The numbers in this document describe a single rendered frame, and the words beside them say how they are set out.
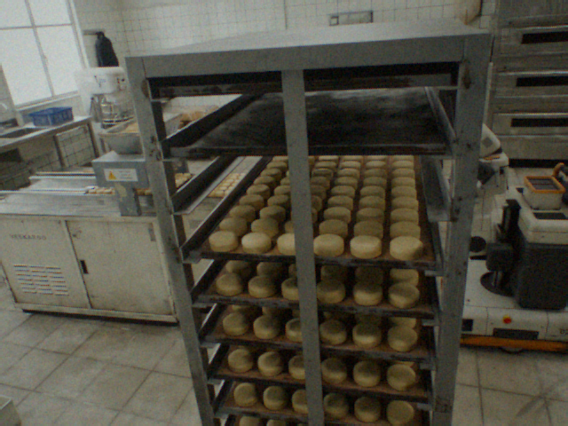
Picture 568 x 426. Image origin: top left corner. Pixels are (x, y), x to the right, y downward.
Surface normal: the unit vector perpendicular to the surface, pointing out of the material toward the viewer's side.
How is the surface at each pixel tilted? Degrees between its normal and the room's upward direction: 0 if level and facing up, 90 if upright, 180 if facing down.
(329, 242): 0
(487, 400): 0
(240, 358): 0
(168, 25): 90
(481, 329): 90
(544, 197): 92
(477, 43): 90
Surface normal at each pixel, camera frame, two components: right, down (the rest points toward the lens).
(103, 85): -0.44, 0.40
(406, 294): -0.07, -0.91
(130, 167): -0.22, 0.41
